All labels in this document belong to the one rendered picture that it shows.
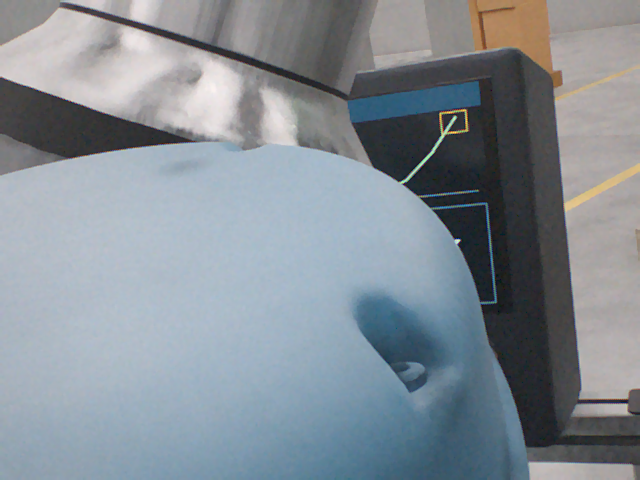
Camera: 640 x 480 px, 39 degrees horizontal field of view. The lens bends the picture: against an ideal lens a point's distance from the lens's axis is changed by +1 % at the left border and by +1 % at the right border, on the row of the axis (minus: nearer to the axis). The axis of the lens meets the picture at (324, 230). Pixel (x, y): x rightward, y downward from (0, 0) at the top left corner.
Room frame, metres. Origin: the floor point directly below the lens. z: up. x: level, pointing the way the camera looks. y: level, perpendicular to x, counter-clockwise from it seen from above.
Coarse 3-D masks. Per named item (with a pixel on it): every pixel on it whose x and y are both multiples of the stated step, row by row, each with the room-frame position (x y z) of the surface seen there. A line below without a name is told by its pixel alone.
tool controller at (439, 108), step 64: (448, 64) 0.43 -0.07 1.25; (512, 64) 0.42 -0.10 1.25; (384, 128) 0.44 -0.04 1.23; (448, 128) 0.42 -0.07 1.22; (512, 128) 0.41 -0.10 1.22; (448, 192) 0.42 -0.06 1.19; (512, 192) 0.40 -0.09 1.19; (512, 256) 0.40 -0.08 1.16; (512, 320) 0.39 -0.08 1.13; (512, 384) 0.39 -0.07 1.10; (576, 384) 0.45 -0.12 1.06
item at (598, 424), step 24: (576, 408) 0.44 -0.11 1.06; (600, 408) 0.44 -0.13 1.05; (624, 408) 0.43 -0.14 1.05; (576, 432) 0.43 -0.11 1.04; (600, 432) 0.43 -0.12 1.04; (624, 432) 0.43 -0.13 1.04; (528, 456) 0.45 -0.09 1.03; (552, 456) 0.44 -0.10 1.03; (576, 456) 0.44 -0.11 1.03; (600, 456) 0.43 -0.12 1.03; (624, 456) 0.43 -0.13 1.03
